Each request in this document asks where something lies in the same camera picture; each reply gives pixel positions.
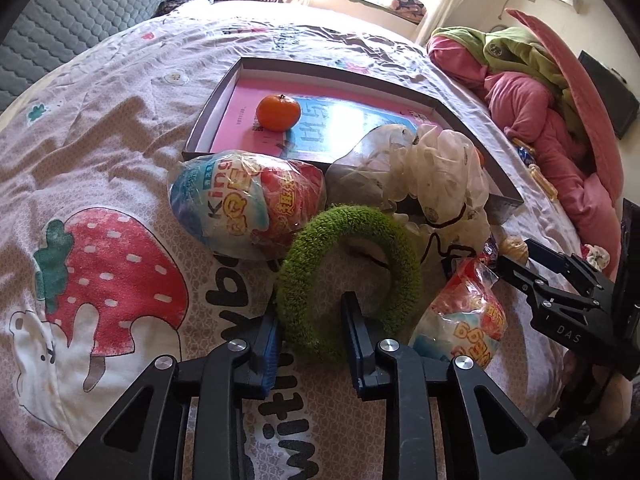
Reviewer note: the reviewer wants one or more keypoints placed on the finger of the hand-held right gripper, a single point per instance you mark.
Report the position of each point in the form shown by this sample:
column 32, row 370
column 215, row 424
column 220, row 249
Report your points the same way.
column 525, row 277
column 570, row 262

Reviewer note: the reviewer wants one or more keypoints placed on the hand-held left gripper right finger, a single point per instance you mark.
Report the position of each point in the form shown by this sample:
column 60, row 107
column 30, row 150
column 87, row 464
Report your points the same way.
column 357, row 350

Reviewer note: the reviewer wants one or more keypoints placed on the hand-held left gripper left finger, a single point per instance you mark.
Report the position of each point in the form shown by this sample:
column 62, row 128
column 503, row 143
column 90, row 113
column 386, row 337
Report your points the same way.
column 273, row 360

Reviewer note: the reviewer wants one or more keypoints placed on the walnut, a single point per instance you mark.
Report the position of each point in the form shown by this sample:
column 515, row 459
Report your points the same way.
column 515, row 250

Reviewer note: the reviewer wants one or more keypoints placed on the small egg toy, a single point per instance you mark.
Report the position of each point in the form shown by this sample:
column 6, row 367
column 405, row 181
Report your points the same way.
column 460, row 320

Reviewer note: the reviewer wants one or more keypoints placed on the green fuzzy headband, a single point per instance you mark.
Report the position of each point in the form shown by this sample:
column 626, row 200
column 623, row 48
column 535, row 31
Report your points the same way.
column 300, row 260

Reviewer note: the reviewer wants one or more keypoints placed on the orange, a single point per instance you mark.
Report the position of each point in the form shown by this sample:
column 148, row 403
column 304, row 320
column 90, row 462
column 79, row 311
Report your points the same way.
column 278, row 112

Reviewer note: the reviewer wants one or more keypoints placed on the shallow cardboard box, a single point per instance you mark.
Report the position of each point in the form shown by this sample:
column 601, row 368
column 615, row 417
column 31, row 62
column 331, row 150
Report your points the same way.
column 210, row 115

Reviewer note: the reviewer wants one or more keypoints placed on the small white pink object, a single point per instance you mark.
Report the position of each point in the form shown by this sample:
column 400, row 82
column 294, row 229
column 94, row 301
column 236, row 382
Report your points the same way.
column 595, row 255

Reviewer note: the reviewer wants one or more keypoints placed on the cookie packet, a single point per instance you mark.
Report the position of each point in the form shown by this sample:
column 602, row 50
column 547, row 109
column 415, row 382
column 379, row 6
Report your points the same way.
column 488, row 250

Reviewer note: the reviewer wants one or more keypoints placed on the long yellow snack packet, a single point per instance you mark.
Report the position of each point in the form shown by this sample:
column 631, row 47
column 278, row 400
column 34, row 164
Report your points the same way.
column 545, row 181

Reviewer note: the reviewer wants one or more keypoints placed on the blue snack packet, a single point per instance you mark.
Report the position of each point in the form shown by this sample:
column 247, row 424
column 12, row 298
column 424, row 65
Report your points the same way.
column 525, row 154

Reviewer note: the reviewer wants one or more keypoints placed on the crumpled pink quilt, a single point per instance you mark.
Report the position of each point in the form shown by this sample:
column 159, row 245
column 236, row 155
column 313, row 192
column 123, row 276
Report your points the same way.
column 530, row 110

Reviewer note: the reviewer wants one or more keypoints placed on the large wrapped egg toy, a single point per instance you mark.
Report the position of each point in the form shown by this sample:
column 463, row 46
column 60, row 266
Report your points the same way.
column 240, row 200

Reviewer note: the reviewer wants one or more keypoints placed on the black television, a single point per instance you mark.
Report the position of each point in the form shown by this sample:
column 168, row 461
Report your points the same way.
column 607, row 90

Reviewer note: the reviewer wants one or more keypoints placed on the salmon pink blanket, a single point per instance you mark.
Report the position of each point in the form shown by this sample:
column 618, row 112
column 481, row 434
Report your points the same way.
column 565, row 60

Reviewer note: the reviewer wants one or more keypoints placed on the green blanket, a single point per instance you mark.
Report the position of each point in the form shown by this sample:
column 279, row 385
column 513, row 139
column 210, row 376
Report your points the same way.
column 500, row 50

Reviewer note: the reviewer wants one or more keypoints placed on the patterned blanket on windowsill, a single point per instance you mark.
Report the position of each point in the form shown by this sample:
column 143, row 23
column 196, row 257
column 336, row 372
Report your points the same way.
column 407, row 8

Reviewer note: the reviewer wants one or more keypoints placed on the dark pillow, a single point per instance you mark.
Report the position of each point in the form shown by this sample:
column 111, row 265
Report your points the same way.
column 172, row 6

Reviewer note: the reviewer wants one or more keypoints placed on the grey quilted headboard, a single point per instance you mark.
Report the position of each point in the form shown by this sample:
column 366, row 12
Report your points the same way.
column 75, row 20

